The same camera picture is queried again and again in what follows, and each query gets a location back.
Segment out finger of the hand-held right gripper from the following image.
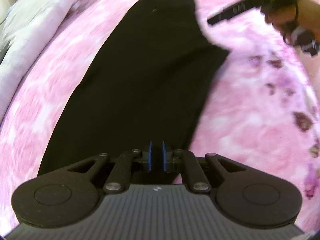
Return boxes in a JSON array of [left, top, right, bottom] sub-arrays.
[[206, 0, 273, 26]]

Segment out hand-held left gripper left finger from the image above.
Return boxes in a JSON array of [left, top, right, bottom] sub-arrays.
[[67, 141, 152, 193]]

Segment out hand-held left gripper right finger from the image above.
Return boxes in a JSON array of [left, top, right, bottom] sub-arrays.
[[162, 141, 247, 193]]

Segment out black pants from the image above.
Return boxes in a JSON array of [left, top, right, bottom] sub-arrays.
[[37, 0, 229, 180]]

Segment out person's right hand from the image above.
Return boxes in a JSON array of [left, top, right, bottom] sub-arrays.
[[264, 0, 320, 34]]

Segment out pink floral blanket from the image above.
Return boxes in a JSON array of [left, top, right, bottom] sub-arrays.
[[0, 0, 320, 230]]

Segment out striped lilac quilt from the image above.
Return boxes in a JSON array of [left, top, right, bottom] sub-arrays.
[[0, 0, 110, 90]]

